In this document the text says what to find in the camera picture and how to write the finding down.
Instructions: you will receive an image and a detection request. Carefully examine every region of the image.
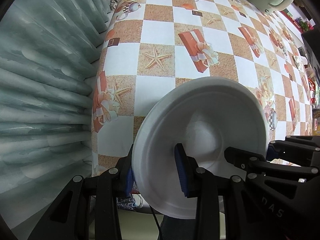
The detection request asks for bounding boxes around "white foam bowl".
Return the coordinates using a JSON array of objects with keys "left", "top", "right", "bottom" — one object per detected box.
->
[{"left": 132, "top": 77, "right": 268, "bottom": 219}]

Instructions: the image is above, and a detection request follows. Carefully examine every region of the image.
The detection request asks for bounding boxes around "teal curtain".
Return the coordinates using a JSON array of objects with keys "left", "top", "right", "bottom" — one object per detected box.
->
[{"left": 1, "top": 0, "right": 111, "bottom": 239}]

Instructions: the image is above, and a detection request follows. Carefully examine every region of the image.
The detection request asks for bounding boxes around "checkered patterned tablecloth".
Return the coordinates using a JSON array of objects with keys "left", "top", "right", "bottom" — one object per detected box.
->
[{"left": 91, "top": 0, "right": 312, "bottom": 175}]

